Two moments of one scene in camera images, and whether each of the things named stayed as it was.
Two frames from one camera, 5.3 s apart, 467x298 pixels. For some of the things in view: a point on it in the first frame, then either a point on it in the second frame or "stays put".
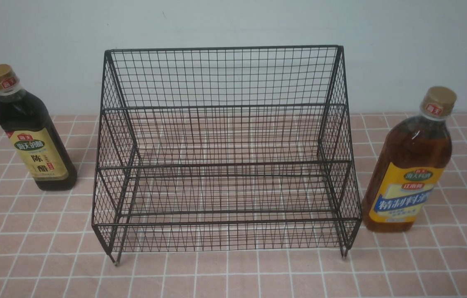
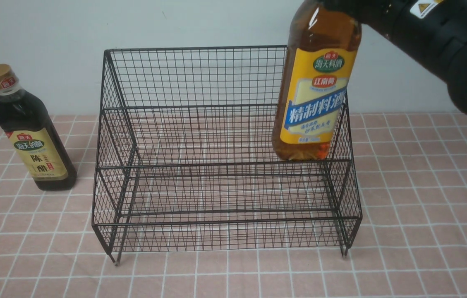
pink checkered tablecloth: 25,243 stays put
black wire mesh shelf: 229,148 stays put
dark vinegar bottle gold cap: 33,128 stays put
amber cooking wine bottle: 409,165 -> 322,48
